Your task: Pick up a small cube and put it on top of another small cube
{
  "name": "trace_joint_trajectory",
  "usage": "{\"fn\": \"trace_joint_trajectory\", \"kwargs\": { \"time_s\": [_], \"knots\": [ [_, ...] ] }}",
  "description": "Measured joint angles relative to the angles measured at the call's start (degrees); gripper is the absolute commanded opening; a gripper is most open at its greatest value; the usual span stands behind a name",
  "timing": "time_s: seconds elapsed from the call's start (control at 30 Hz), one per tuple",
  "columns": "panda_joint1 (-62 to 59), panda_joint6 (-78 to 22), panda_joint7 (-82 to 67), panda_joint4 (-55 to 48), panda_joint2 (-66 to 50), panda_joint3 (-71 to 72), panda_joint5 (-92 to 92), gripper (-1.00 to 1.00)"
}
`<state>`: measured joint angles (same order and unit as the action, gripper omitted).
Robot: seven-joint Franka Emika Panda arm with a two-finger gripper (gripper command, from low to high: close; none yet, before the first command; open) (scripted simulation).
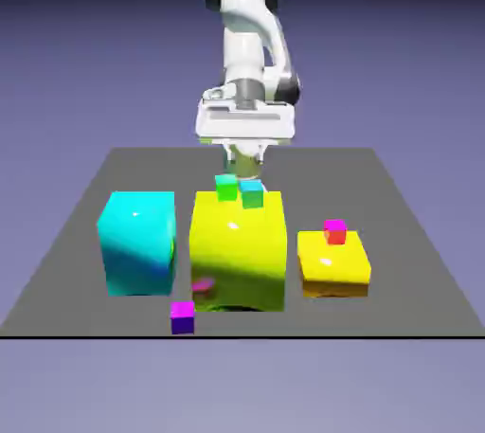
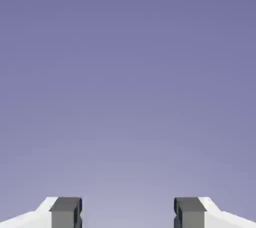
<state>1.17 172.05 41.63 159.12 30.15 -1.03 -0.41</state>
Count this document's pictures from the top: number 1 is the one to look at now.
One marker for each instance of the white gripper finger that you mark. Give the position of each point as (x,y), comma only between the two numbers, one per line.
(261,152)
(229,151)

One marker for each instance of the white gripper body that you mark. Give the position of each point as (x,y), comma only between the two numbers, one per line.
(246,128)

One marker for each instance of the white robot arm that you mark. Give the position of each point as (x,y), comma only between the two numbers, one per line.
(242,16)

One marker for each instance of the small green cube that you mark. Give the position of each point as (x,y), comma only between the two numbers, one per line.
(226,188)

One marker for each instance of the small teal cube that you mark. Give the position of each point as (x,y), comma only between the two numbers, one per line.
(251,196)

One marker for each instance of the small red cube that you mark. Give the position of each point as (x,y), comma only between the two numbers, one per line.
(335,233)

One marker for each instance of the small purple cube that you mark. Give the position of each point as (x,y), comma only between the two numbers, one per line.
(182,318)

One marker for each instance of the large lime box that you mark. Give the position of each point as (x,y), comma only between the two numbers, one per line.
(238,251)

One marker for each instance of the large cyan box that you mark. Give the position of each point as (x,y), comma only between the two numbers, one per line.
(136,243)

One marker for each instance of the large yellow box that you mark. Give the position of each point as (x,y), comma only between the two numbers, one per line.
(333,262)

